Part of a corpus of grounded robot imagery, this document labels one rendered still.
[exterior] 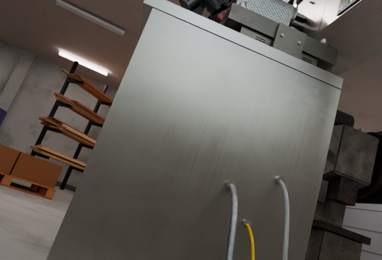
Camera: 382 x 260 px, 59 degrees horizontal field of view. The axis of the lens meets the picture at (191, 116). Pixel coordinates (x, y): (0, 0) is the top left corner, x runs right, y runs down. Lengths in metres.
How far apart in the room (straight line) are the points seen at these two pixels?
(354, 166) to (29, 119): 7.75
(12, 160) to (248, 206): 3.75
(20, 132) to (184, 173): 8.87
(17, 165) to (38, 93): 5.49
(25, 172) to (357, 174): 4.04
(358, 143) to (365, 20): 3.53
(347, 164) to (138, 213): 3.93
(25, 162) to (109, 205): 3.66
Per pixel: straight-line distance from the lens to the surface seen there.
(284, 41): 1.15
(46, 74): 9.91
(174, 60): 0.95
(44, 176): 4.56
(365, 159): 4.78
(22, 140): 9.63
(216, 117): 0.93
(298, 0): 1.88
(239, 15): 1.15
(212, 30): 1.02
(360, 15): 1.30
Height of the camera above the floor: 0.35
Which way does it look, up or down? 16 degrees up
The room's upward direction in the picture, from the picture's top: 19 degrees clockwise
